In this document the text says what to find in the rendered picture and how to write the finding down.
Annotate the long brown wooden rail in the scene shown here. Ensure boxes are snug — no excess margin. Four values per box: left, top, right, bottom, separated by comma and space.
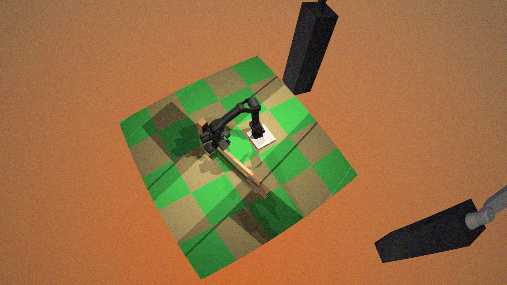
217, 146, 262, 186

